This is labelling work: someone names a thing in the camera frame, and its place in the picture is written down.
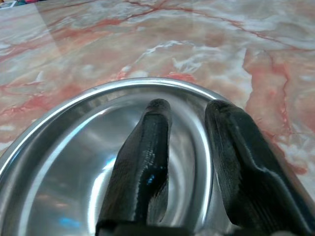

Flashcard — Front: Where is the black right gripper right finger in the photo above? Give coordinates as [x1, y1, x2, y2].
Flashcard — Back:
[204, 99, 315, 236]

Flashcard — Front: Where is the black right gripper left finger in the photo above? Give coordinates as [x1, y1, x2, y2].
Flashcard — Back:
[95, 98, 172, 223]

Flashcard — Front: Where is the round stainless steel bowl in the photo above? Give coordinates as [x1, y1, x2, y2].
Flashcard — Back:
[0, 77, 313, 236]

